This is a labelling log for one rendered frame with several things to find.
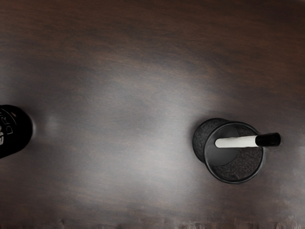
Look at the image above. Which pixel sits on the white marker with black cap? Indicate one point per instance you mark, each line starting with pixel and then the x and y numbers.
pixel 238 142

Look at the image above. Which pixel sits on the black mesh pen holder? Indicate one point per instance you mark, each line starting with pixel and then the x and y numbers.
pixel 238 167

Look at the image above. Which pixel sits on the black can with white print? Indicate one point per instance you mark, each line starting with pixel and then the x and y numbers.
pixel 14 133

